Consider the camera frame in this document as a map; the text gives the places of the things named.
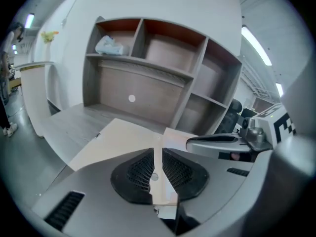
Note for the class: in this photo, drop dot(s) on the white vase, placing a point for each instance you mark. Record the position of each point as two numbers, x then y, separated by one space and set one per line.
49 53

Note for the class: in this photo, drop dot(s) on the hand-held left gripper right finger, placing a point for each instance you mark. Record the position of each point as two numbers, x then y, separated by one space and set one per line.
217 181

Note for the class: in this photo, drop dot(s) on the pink tray board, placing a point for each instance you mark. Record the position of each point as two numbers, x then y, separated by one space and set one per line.
118 142

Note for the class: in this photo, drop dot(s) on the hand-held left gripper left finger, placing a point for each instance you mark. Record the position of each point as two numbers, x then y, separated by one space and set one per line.
98 189

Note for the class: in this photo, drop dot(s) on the white fluted reception counter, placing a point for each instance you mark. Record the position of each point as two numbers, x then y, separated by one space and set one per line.
32 95

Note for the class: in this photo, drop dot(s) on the plastic tissue pack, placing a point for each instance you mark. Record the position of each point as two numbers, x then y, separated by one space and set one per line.
108 47

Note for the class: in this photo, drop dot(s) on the yellow flower bouquet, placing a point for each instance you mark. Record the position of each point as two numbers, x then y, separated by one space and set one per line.
48 36

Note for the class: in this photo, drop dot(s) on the grey wooden desk with shelves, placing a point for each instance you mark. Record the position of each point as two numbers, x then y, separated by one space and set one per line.
158 100

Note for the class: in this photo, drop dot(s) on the white ceiling light strip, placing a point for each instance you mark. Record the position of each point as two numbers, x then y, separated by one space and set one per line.
256 46
29 20
279 90

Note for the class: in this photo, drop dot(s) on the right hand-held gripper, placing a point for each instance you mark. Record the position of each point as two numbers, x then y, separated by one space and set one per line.
266 125

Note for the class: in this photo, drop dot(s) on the black office chair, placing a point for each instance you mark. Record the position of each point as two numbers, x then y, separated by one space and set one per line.
229 117

